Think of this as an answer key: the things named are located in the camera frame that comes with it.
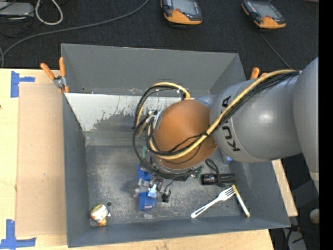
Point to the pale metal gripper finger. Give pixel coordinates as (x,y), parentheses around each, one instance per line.
(152,191)
(138,192)

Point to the grey metal bin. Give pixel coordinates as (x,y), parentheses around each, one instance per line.
(114,170)

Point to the yellow and white toy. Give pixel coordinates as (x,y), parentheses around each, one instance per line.
(99,213)

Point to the white plastic fork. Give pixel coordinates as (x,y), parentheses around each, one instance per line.
(213,202)

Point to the yellow and white pen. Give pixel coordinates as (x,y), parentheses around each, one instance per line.
(242,203)

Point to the brown cardboard board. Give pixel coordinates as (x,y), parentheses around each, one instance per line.
(39,152)

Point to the black cylinder on white bracket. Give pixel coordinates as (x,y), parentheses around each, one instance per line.
(165,196)

